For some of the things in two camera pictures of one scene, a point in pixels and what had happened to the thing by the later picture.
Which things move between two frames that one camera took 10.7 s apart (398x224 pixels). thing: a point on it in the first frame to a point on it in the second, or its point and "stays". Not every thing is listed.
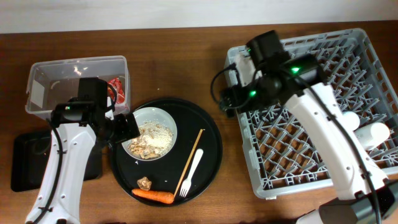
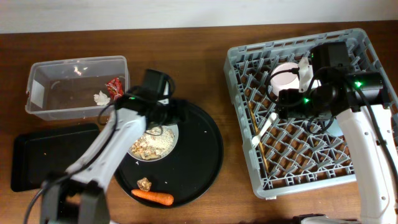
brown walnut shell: x=144 y=183 stays
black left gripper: x=124 y=132 to x=173 y=116
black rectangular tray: x=30 y=154 stays
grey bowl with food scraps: x=158 y=134 stays
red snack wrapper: x=117 y=84 stays
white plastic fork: x=186 y=185 to x=255 y=139
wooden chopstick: x=187 y=166 to x=257 y=131
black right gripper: x=227 y=96 to x=287 y=101
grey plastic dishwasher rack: x=284 y=157 stays
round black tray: x=189 y=170 stays
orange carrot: x=162 y=197 stays
